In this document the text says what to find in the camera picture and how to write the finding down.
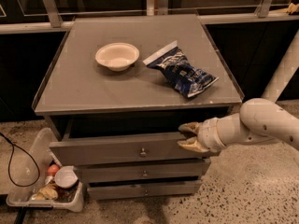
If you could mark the white paper bowl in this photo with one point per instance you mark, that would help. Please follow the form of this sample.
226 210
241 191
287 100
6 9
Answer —
117 56

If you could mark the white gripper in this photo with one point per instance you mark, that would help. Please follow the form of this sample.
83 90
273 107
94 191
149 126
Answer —
206 136

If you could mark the grey drawer cabinet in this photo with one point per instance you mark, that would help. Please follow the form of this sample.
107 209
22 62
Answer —
81 99

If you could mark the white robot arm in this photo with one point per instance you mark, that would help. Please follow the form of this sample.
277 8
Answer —
258 120

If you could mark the metal bracket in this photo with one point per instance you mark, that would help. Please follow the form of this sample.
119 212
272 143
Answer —
53 14
263 8

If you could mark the yellow crumpled wrapper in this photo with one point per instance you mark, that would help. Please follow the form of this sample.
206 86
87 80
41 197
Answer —
49 192

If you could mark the blue chip bag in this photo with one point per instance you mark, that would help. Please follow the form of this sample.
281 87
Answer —
172 62

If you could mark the metal rail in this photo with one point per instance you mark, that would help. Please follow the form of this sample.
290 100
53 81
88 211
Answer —
45 27

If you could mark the grey drawer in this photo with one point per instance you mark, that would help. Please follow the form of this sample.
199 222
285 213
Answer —
129 171
144 190
121 149

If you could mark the grey top drawer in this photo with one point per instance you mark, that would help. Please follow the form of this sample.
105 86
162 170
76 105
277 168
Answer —
121 149

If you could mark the clear plastic bin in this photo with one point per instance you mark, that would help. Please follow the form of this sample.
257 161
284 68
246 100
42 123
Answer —
31 176

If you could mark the red apple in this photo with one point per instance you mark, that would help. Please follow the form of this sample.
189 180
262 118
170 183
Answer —
53 169

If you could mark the left metal bracket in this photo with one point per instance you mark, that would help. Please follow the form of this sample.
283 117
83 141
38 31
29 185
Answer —
53 14

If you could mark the grey bottom drawer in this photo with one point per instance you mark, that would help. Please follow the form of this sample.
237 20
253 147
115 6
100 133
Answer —
144 190

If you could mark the yellow object on rail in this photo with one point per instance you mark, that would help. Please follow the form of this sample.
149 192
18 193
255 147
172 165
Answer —
292 8

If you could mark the grey middle drawer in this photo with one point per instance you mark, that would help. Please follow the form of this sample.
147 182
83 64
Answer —
129 171

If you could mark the white bowl in bin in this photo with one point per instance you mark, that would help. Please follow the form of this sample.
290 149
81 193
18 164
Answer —
65 178

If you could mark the right metal bracket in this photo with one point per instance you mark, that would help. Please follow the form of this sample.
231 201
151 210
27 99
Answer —
263 8

